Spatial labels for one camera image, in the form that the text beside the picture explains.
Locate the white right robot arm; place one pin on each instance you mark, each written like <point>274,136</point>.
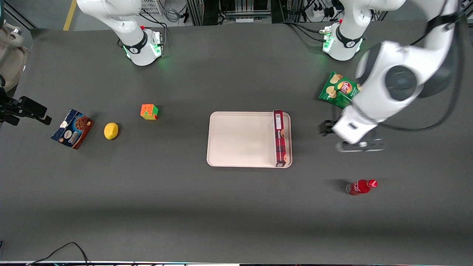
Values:
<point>125,26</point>

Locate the beige rounded machine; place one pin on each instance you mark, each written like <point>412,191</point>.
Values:
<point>11,55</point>

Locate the blue chocolate cookie box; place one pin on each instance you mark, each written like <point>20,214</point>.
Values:
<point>72,128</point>

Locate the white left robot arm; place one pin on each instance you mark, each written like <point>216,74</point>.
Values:
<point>395,79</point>

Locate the white power strip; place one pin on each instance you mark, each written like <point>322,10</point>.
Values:
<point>320,12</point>

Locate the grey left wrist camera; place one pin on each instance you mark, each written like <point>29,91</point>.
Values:
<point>360,145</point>

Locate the red tartan cookie box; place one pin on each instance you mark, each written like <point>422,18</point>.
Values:
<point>279,144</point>

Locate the black aluminium rack frame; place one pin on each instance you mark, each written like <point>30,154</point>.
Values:
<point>229,11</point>

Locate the white perforated box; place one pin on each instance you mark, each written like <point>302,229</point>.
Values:
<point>151,6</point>

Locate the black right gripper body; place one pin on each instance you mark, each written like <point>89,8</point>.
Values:
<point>16,108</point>

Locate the multicolour puzzle cube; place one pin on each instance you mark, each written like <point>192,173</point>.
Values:
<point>149,112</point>

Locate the red soda bottle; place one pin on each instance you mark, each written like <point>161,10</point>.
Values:
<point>360,187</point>

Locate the green chips bag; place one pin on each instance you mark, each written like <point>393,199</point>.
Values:
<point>338,92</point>

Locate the yellow lemon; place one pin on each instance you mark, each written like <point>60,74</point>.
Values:
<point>111,131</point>

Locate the pale pink plastic tray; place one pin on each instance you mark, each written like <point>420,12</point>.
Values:
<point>240,139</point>

